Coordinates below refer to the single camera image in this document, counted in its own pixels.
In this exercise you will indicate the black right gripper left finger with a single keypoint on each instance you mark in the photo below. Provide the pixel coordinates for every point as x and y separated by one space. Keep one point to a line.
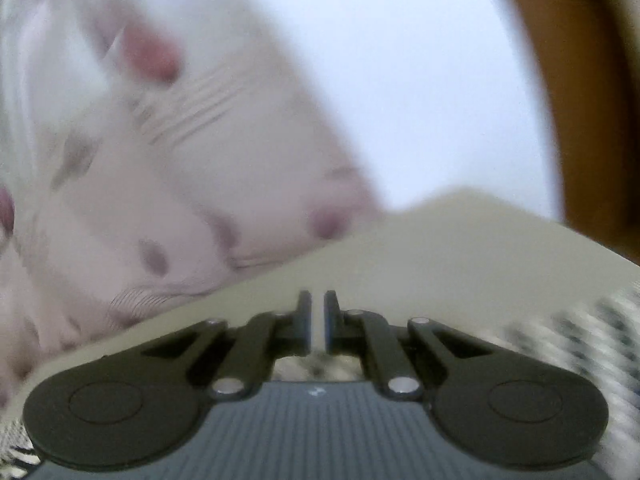
138 405

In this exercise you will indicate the black white striped knit garment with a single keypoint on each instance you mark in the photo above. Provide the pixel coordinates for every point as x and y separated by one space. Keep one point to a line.
318 417

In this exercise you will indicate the pink floral curtain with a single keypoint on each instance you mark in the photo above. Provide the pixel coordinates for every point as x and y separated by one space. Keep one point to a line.
153 151

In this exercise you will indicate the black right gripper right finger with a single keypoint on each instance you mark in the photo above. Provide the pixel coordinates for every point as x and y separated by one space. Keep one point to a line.
495 404

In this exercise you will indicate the brown wooden door frame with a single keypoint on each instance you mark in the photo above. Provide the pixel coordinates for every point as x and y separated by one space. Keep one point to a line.
593 93

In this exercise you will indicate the beige fabric cushion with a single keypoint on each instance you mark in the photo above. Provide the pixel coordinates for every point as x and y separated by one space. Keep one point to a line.
464 260

